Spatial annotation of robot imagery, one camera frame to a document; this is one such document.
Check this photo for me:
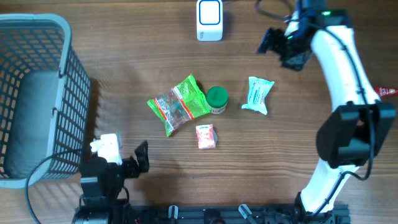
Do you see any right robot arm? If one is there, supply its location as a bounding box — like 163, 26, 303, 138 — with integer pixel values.
258, 0, 396, 223

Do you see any red Nescafe coffee stick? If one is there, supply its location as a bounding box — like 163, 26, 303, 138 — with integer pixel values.
374, 86, 398, 98

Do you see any grey plastic shopping basket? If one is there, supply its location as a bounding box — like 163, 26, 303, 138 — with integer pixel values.
1, 14, 91, 189

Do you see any green Haribo candy bag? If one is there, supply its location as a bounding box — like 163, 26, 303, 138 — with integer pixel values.
147, 74, 210, 136

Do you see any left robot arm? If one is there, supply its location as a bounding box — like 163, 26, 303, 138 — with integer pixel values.
72, 141, 149, 224

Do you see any white barcode scanner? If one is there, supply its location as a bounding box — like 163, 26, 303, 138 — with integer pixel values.
196, 0, 223, 42

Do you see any orange Kleenex tissue pack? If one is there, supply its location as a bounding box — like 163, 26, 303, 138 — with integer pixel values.
195, 124, 218, 149

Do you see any black left camera cable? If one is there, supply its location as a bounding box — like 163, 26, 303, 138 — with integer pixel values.
24, 147, 91, 224

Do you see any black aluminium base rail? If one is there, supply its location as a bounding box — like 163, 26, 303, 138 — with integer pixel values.
73, 203, 351, 224

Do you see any black camera cable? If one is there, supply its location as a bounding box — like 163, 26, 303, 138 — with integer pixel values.
254, 0, 377, 215
24, 147, 91, 224

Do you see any light blue wipes packet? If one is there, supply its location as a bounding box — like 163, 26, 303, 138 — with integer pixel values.
241, 77, 274, 115

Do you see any green lid jar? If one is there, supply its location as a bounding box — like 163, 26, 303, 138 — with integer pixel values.
206, 86, 229, 114

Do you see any black right camera cable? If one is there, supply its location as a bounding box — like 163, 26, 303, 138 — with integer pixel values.
254, 0, 377, 215

